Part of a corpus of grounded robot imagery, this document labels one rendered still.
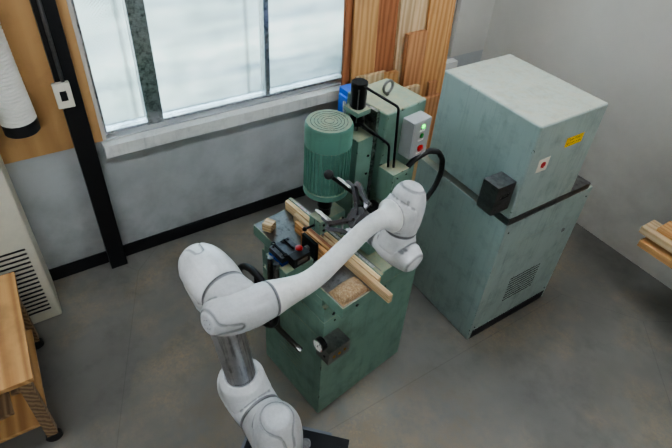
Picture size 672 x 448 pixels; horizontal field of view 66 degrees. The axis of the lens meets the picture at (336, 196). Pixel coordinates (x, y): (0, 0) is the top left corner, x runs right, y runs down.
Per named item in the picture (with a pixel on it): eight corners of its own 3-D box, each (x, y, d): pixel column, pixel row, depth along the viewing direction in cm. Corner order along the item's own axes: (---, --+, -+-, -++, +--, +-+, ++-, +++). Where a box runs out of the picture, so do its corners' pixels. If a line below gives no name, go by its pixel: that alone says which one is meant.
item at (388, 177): (374, 196, 210) (378, 165, 200) (390, 188, 214) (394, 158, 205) (389, 207, 205) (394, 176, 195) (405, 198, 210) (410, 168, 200)
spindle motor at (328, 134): (294, 186, 204) (294, 117, 185) (328, 171, 214) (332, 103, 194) (322, 209, 194) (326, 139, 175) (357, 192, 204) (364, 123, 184)
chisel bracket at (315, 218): (308, 229, 216) (309, 214, 211) (334, 216, 224) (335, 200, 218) (319, 239, 212) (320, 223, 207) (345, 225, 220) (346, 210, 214)
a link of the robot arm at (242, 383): (245, 441, 177) (214, 395, 191) (284, 411, 185) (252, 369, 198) (193, 293, 128) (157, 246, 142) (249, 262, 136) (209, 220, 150)
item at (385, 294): (293, 220, 233) (293, 214, 230) (296, 219, 234) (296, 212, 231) (388, 303, 199) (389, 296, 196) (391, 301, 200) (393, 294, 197)
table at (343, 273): (235, 243, 228) (234, 232, 224) (290, 215, 244) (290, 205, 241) (323, 332, 194) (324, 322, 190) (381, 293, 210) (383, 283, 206)
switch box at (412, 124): (397, 153, 204) (403, 117, 194) (414, 144, 210) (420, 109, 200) (408, 160, 201) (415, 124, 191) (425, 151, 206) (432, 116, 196)
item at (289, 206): (285, 209, 239) (285, 200, 236) (288, 207, 240) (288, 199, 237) (376, 287, 205) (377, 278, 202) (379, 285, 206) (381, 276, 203)
